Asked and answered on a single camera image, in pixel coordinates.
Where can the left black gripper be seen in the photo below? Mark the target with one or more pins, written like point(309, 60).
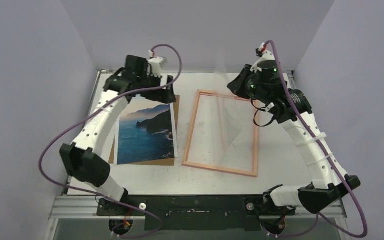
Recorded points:
point(167, 95)

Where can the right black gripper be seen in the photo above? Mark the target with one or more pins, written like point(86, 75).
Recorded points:
point(237, 86)

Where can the pink wooden picture frame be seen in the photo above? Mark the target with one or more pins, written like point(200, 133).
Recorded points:
point(198, 152)

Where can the seascape photo print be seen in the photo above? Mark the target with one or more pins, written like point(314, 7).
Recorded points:
point(145, 136)

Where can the clear acrylic sheet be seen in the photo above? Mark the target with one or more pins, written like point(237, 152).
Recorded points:
point(232, 134)

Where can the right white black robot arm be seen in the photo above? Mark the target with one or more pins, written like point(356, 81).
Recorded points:
point(292, 111)

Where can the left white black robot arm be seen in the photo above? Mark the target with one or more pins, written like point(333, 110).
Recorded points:
point(82, 158)

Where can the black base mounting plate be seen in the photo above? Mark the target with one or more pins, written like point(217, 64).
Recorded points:
point(194, 212)

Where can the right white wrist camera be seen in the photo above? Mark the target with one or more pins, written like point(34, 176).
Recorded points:
point(264, 55)

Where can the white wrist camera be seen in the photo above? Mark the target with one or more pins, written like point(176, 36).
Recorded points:
point(264, 55)
point(156, 65)

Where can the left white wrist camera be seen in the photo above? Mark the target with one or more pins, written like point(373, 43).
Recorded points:
point(156, 65)

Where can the aluminium front rail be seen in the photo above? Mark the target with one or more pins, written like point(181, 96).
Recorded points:
point(86, 207)

